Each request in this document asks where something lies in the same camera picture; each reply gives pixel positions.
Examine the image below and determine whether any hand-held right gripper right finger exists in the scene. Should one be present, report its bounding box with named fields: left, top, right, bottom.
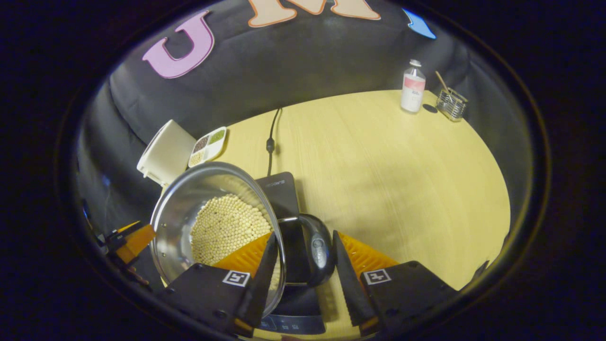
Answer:
left=331, top=231, right=458, bottom=337

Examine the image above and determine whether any clear bottle pink label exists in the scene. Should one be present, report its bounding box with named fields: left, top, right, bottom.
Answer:
left=400, top=59, right=427, bottom=114

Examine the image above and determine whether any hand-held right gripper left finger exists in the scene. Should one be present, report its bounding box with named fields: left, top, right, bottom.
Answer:
left=155, top=232, right=280, bottom=338

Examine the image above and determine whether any white plastic appliance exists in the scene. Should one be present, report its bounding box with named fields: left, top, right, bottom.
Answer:
left=136, top=119, right=197, bottom=187

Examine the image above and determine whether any black induction cooktop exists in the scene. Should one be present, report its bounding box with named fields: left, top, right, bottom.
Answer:
left=255, top=171, right=328, bottom=336

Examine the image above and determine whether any pile of yellow soybeans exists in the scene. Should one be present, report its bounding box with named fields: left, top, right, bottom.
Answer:
left=189, top=193, right=280, bottom=292

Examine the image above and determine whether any white divided bean dish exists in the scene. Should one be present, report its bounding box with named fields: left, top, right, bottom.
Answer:
left=187, top=126, right=228, bottom=169

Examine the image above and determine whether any metal wire basket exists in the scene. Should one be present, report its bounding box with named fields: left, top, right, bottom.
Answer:
left=435, top=87, right=469, bottom=123

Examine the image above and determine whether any black power cable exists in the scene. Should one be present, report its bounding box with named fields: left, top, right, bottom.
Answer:
left=266, top=108, right=284, bottom=177

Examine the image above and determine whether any wooden stick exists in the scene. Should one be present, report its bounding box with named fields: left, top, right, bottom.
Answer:
left=435, top=71, right=452, bottom=96

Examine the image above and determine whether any stainless steel pot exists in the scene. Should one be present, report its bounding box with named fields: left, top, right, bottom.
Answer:
left=150, top=162, right=337, bottom=318

